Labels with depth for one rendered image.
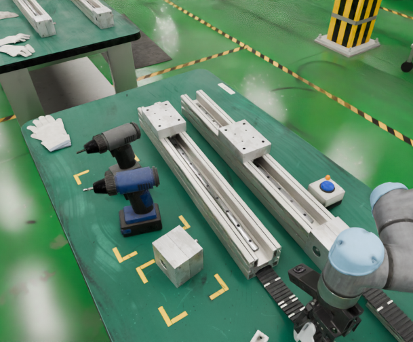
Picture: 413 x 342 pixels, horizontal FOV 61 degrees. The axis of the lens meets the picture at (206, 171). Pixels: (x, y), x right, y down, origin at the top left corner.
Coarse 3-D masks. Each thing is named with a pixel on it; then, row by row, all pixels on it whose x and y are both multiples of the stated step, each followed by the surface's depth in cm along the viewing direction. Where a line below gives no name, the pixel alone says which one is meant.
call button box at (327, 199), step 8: (312, 184) 111; (320, 184) 111; (336, 184) 111; (312, 192) 111; (320, 192) 109; (328, 192) 108; (336, 192) 109; (344, 192) 109; (320, 200) 109; (328, 200) 107; (336, 200) 110; (328, 208) 110
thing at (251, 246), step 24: (168, 144) 123; (192, 144) 123; (192, 168) 118; (192, 192) 112; (216, 192) 111; (216, 216) 99; (240, 216) 102; (240, 240) 93; (264, 240) 93; (240, 264) 94; (264, 264) 94
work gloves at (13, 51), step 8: (0, 40) 208; (8, 40) 207; (16, 40) 206; (24, 40) 208; (0, 48) 200; (8, 48) 200; (16, 48) 198; (24, 48) 195; (32, 48) 199; (24, 56) 193
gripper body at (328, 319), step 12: (312, 300) 73; (312, 312) 72; (324, 312) 70; (336, 312) 66; (348, 312) 64; (360, 312) 64; (324, 324) 68; (336, 324) 68; (348, 324) 67; (324, 336) 72; (336, 336) 67
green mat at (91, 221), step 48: (144, 96) 162; (192, 96) 162; (240, 96) 161; (144, 144) 137; (288, 144) 136; (48, 192) 118; (240, 192) 117; (96, 240) 104; (144, 240) 104; (288, 240) 103; (96, 288) 93; (144, 288) 92; (192, 288) 92; (240, 288) 92; (144, 336) 84; (192, 336) 83; (240, 336) 83; (288, 336) 83; (384, 336) 83
